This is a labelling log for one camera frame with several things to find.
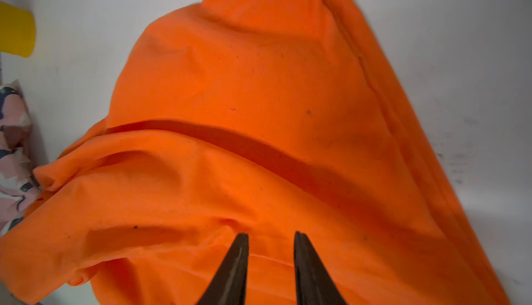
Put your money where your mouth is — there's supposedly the orange cloth garment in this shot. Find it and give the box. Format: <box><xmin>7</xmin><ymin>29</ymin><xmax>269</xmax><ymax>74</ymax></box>
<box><xmin>1</xmin><ymin>0</ymin><xmax>509</xmax><ymax>304</ymax></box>

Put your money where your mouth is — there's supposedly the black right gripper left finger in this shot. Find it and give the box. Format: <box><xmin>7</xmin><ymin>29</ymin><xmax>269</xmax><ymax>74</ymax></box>
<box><xmin>197</xmin><ymin>233</ymin><xmax>249</xmax><ymax>305</ymax></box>

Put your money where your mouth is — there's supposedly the yellow pencil cup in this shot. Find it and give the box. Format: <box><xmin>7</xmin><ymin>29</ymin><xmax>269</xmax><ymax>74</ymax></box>
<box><xmin>0</xmin><ymin>1</ymin><xmax>37</xmax><ymax>58</ymax></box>

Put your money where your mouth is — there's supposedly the pink shark print garment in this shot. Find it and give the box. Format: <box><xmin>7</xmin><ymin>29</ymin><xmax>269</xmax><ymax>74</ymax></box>
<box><xmin>1</xmin><ymin>80</ymin><xmax>40</xmax><ymax>234</ymax></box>

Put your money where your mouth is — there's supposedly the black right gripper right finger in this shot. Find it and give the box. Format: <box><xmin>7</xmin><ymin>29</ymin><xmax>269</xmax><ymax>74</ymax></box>
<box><xmin>294</xmin><ymin>232</ymin><xmax>347</xmax><ymax>305</ymax></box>

